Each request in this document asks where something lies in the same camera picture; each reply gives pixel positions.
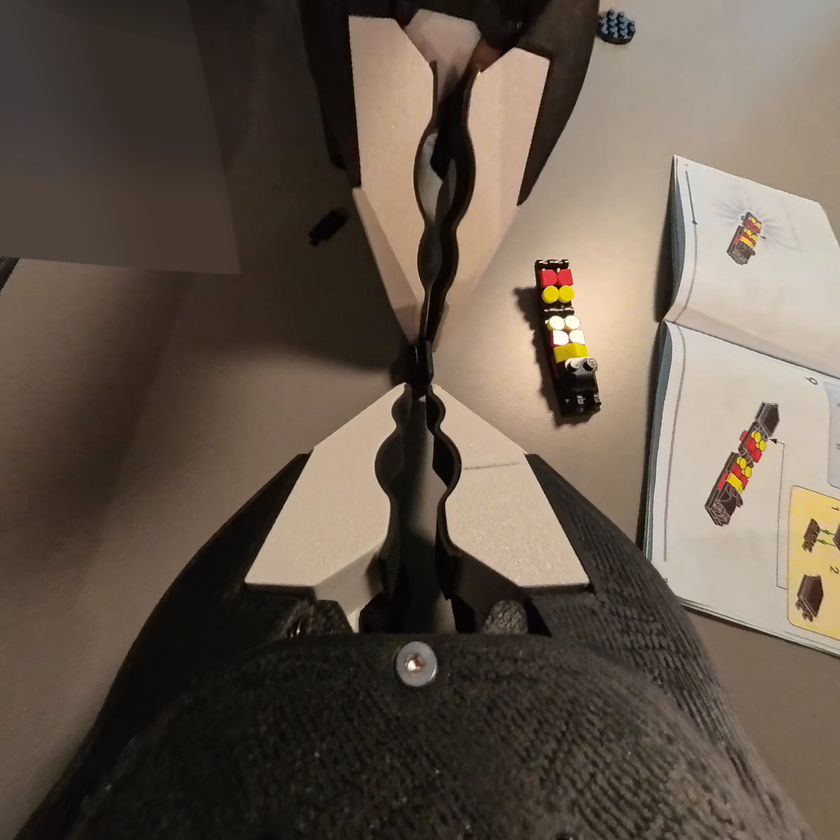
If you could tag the lego instruction booklet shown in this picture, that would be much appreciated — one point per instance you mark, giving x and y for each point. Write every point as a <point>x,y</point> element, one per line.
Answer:
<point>722,394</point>

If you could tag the black red yellow lego model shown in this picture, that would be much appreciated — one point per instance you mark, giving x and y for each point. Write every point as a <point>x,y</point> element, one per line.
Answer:
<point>558,354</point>

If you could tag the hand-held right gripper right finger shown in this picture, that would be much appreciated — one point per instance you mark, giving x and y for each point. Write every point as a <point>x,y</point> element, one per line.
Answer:
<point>512,525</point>

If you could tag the blue round lego plate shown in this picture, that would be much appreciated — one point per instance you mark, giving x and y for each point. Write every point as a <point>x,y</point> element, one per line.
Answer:
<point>617,27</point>

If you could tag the small wide black lego piece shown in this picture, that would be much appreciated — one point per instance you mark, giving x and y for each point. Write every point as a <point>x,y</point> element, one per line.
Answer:
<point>424,354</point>

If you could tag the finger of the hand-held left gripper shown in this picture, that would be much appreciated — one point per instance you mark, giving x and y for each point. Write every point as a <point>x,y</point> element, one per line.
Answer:
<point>505,144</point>
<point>384,131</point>

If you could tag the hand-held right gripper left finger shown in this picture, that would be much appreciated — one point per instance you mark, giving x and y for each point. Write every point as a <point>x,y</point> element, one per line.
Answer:
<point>321,525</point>

